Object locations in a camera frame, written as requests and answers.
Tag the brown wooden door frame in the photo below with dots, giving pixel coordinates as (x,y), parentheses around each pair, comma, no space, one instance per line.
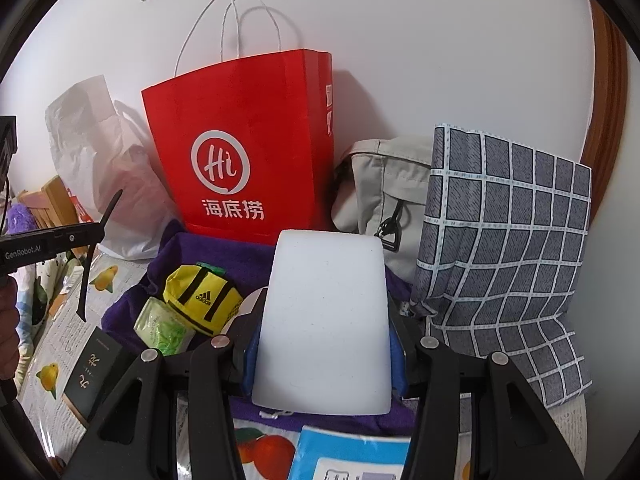
(609,103)

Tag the white foam block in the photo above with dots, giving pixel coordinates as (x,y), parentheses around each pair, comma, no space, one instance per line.
(324,343)

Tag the yellow black mesh pouch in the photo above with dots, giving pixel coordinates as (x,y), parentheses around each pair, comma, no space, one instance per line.
(205,300)

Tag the wooden chair back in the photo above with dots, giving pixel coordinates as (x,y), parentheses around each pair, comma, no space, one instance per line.
(51,206)

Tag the white persimmon snack packet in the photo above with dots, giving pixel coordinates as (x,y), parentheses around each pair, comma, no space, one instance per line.
(237,312)

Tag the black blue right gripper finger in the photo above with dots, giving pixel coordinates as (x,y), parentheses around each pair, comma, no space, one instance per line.
(424,368)
(219,369)

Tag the green snack packet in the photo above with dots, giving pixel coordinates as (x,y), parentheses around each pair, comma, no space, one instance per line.
(217,270)

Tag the fruit print tablecloth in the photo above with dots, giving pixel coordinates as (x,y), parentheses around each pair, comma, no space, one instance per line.
(134,432)

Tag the person's left hand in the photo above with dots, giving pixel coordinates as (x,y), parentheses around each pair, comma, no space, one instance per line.
(9,340)

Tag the dark brown box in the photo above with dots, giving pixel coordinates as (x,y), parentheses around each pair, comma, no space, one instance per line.
(98,369)

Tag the beige canvas bag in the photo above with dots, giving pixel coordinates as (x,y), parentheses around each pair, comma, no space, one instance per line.
(381,191)

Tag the blue white tissue pack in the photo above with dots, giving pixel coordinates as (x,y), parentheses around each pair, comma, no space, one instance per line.
(327,455)

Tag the grey checked cushion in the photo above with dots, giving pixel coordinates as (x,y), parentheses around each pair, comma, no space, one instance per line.
(502,245)

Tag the green tissue pack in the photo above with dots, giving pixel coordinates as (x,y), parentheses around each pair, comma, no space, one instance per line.
(161,328)

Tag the white Miniso plastic bag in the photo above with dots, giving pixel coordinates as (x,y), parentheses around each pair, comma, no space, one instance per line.
(96,153)

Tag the red paper shopping bag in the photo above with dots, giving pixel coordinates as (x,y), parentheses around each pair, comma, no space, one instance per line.
(247,145)

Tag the purple plush toy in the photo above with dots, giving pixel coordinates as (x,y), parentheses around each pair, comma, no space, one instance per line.
(20,220)

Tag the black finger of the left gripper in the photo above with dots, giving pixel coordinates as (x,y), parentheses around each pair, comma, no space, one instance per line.
(110,208)

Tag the purple cloth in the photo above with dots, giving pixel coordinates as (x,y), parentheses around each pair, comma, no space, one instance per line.
(248,267)

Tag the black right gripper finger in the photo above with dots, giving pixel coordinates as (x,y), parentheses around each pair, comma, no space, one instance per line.
(81,308)

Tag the small patterned box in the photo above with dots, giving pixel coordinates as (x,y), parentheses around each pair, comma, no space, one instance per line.
(82,214)

